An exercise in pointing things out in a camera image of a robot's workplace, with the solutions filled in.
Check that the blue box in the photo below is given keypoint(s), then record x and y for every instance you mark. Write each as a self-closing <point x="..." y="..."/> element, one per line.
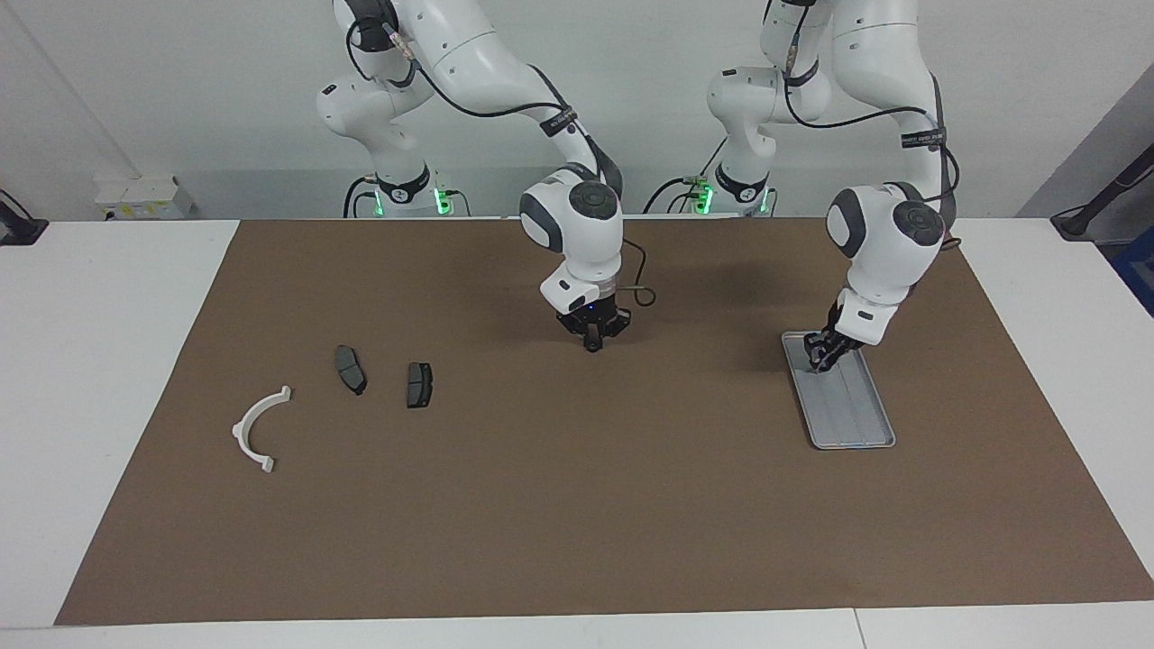
<point x="1138" y="270"/>

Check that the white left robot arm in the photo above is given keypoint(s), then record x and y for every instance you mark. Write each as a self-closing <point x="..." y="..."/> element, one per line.
<point x="888" y="243"/>

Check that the black stand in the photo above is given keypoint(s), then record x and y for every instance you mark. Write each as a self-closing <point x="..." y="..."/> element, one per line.
<point x="1104" y="198"/>

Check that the rectangular dark brake pad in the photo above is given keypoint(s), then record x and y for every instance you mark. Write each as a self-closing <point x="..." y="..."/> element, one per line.
<point x="419" y="386"/>

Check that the white curved plastic bracket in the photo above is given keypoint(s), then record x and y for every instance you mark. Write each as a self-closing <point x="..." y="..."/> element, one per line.
<point x="242" y="434"/>

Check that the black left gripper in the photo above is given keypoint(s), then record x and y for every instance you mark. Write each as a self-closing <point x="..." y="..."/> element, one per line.
<point x="838" y="342"/>

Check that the curved dark brake pad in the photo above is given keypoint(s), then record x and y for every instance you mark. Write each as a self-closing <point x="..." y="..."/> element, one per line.
<point x="349" y="368"/>

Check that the brown table mat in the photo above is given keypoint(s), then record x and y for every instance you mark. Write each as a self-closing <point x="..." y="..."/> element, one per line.
<point x="586" y="505"/>

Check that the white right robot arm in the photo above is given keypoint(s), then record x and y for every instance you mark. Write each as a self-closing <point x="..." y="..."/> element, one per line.
<point x="586" y="234"/>

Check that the grey metal tray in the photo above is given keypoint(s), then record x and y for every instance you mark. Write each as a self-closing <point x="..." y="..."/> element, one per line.
<point x="852" y="406"/>

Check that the white power box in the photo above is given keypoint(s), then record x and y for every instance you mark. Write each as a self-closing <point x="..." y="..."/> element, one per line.
<point x="144" y="198"/>

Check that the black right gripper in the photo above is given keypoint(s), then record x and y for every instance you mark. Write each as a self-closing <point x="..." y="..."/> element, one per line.
<point x="595" y="320"/>

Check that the black clamp mount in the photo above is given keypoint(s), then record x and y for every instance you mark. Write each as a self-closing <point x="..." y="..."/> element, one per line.
<point x="18" y="230"/>

